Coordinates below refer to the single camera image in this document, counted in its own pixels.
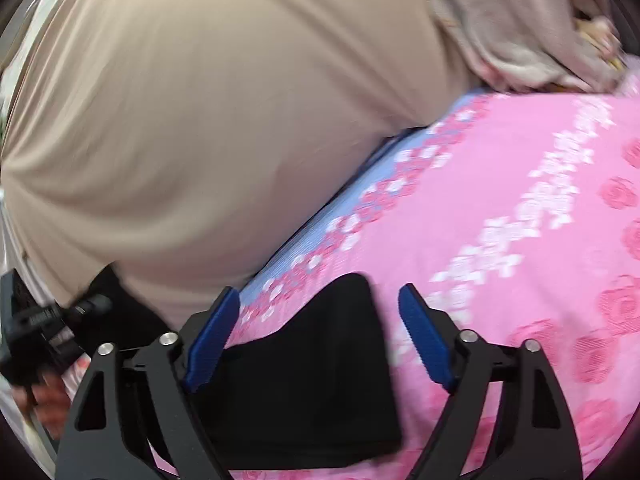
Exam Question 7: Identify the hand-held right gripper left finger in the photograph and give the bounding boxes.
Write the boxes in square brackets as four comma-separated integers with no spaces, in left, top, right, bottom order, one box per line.
[54,286,242,480]

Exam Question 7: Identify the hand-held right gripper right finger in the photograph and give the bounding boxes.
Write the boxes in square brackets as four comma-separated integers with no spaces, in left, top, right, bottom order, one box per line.
[397,282,586,480]

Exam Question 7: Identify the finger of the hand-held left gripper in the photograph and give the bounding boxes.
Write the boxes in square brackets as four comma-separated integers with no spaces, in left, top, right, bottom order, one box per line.
[62,294,114,322]

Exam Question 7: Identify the black pants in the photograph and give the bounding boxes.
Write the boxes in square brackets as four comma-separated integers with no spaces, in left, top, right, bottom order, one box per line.
[75,264,406,471]

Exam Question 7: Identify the person's left hand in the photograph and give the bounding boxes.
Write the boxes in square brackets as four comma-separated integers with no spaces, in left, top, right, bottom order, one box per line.
[12,370,73,428]

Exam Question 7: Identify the pink rose print bedsheet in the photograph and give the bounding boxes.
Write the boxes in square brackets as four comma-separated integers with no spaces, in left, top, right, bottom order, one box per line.
[60,67,640,480]

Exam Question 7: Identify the beige cloth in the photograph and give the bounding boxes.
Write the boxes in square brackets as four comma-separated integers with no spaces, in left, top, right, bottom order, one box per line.
[0,0,481,331]

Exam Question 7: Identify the beige floral blanket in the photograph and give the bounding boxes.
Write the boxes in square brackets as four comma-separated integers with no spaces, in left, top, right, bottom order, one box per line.
[400,0,631,93]

